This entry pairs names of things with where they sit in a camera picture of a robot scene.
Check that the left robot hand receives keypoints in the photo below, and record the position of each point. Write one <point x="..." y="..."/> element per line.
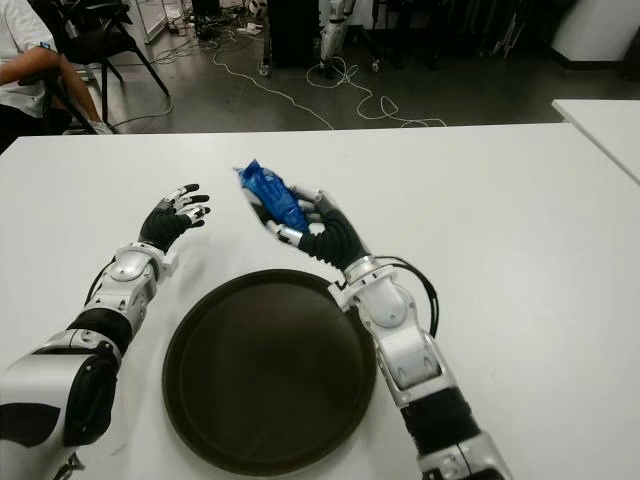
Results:
<point x="162" y="227"/>

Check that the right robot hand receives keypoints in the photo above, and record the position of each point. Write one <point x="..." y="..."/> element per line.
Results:
<point x="335" y="240"/>

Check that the blue Oreo cookie package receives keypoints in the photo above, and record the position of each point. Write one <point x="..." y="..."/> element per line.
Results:
<point x="275" y="197"/>

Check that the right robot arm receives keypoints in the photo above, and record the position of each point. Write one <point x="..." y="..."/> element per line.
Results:
<point x="405" y="345"/>

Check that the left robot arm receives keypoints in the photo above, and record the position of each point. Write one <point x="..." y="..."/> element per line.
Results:
<point x="50" y="385"/>

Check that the round dark brown tray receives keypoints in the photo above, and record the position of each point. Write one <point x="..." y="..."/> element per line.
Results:
<point x="270" y="370"/>

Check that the black chair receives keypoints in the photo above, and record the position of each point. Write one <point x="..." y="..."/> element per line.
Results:
<point x="112" y="40"/>

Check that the standing silver humanoid robot legs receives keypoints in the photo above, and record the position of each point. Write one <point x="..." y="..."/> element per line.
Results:
<point x="332" y="35"/>

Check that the white standing panel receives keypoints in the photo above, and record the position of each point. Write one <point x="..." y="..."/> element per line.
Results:
<point x="154" y="17"/>

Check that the black wheeled cabinet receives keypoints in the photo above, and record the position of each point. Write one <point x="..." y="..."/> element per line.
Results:
<point x="295" y="30"/>

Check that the seated person in white shirt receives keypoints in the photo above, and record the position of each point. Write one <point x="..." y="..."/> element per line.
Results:
<point x="20" y="45"/>

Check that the black and white soccer ball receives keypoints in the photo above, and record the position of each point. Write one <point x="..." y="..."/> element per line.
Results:
<point x="258" y="6"/>

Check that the white side table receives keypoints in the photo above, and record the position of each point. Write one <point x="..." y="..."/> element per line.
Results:
<point x="607" y="125"/>

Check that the white pillar with dark base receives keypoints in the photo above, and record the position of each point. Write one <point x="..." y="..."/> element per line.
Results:
<point x="590" y="30"/>

